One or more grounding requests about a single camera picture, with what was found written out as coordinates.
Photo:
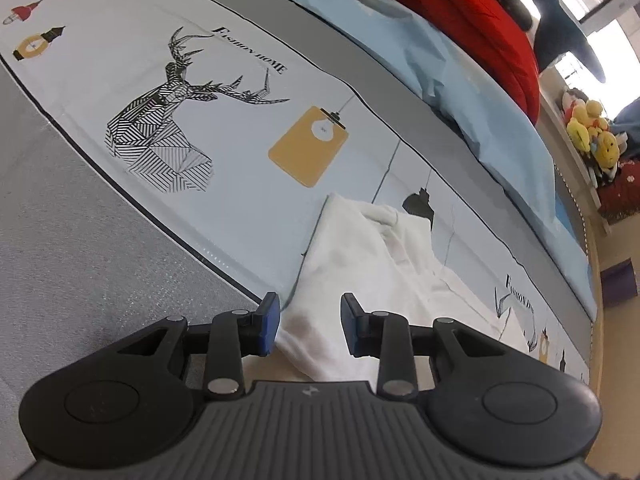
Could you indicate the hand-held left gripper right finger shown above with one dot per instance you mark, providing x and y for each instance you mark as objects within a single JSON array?
[{"x": 350, "y": 326}]

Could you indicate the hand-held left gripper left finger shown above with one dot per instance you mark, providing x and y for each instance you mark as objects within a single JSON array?
[{"x": 270, "y": 324}]

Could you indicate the white small garment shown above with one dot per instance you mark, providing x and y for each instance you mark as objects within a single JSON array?
[{"x": 380, "y": 260}]

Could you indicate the light blue blanket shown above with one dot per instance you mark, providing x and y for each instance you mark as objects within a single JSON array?
[{"x": 430, "y": 65}]

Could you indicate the white window shelf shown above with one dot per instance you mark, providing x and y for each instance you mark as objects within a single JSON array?
[{"x": 570, "y": 160}]

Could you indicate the purple box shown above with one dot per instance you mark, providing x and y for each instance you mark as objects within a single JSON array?
[{"x": 622, "y": 280}]

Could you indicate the red bag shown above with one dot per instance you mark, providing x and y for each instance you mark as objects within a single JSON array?
[{"x": 622, "y": 190}]

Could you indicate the pile of yellow plush toys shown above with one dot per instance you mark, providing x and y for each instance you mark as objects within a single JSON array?
[{"x": 597, "y": 132}]

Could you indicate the red blanket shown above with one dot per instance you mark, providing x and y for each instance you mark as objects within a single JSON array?
[{"x": 460, "y": 15}]

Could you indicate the blue cloth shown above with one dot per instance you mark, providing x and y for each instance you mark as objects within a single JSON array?
[{"x": 629, "y": 119}]

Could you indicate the wooden bed frame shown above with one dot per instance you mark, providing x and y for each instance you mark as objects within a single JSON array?
[{"x": 596, "y": 340}]

